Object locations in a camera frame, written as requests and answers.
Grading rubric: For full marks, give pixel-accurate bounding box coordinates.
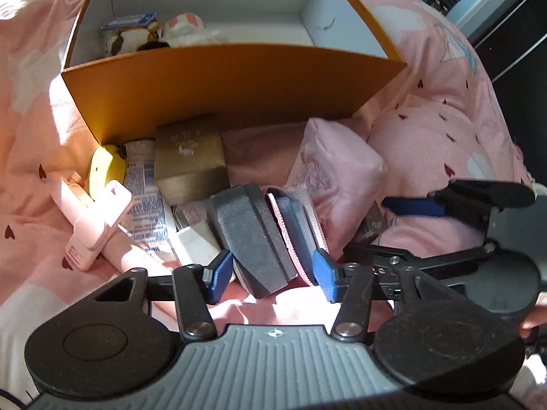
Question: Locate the gold gift box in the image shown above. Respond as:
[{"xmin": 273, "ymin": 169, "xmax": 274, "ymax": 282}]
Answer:
[{"xmin": 154, "ymin": 114, "xmax": 230, "ymax": 206}]

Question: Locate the white pink-striped plush toy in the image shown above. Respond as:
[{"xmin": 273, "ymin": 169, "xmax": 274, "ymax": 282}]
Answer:
[{"xmin": 161, "ymin": 14, "xmax": 231, "ymax": 49}]

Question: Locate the black textured case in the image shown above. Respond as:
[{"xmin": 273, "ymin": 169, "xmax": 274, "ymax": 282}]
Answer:
[{"xmin": 207, "ymin": 183, "xmax": 298, "ymax": 300}]

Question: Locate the pink printed blanket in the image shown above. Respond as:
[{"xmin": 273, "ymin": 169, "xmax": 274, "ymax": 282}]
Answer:
[{"xmin": 0, "ymin": 0, "xmax": 541, "ymax": 404}]

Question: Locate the pink phone holder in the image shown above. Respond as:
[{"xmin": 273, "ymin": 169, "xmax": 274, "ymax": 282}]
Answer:
[{"xmin": 50, "ymin": 172, "xmax": 172, "ymax": 279}]

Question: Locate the calico plush toy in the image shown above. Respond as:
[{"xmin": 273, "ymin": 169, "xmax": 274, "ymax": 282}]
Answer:
[{"xmin": 103, "ymin": 21, "xmax": 169, "ymax": 57}]

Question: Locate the orange cardboard box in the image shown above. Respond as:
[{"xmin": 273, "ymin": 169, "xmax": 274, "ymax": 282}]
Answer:
[{"xmin": 61, "ymin": 0, "xmax": 408, "ymax": 146}]

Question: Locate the person's right hand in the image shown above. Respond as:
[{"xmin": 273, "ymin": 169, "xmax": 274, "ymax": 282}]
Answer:
[{"xmin": 518, "ymin": 305, "xmax": 547, "ymax": 341}]

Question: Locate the dark case with pink rim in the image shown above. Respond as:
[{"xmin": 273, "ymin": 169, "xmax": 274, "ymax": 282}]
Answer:
[{"xmin": 265, "ymin": 187, "xmax": 330, "ymax": 286}]

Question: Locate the pink fabric pouch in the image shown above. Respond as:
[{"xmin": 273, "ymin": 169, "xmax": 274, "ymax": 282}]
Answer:
[{"xmin": 285, "ymin": 117, "xmax": 388, "ymax": 262}]

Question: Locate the small white box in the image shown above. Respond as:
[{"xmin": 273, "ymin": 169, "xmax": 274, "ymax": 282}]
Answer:
[{"xmin": 171, "ymin": 203, "xmax": 224, "ymax": 268}]

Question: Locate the white lotion tube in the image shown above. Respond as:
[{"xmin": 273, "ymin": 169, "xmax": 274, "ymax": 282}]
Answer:
[{"xmin": 121, "ymin": 139, "xmax": 181, "ymax": 262}]

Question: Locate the yellow plastic gadget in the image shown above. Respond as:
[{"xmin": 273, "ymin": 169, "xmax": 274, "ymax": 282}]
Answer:
[{"xmin": 88, "ymin": 144, "xmax": 128, "ymax": 201}]

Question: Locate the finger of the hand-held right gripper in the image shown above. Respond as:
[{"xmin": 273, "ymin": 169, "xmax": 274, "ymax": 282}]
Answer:
[
  {"xmin": 382, "ymin": 178, "xmax": 536, "ymax": 242},
  {"xmin": 344, "ymin": 243, "xmax": 498, "ymax": 275}
]

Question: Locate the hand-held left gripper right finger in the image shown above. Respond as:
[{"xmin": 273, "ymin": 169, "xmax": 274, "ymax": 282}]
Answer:
[{"xmin": 312, "ymin": 248, "xmax": 454, "ymax": 343}]

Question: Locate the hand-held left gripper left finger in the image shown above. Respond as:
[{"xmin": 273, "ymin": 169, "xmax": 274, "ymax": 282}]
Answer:
[{"xmin": 92, "ymin": 250, "xmax": 235, "ymax": 344}]

